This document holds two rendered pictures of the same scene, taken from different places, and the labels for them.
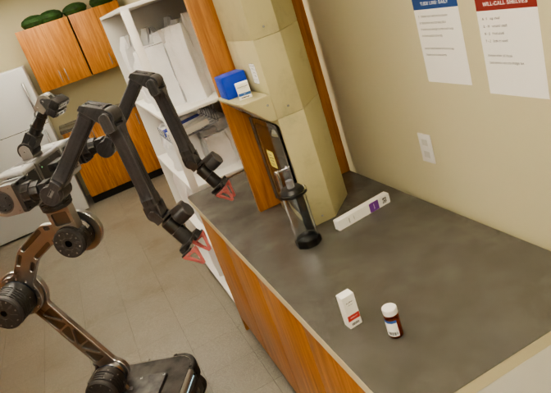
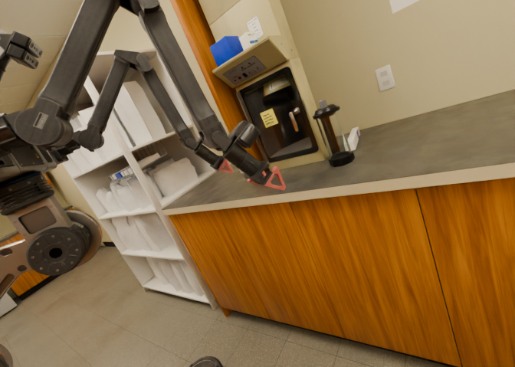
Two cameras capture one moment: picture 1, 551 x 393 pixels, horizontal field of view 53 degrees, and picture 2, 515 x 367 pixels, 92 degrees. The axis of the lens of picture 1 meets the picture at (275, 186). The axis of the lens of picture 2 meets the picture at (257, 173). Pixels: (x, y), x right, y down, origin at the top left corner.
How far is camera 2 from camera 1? 1.61 m
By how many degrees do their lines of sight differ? 33
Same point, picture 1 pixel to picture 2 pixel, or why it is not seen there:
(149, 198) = (210, 113)
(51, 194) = (41, 120)
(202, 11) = not seen: outside the picture
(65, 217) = (44, 216)
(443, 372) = not seen: outside the picture
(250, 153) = not seen: hidden behind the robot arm
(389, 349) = not seen: outside the picture
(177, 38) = (122, 93)
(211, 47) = (195, 33)
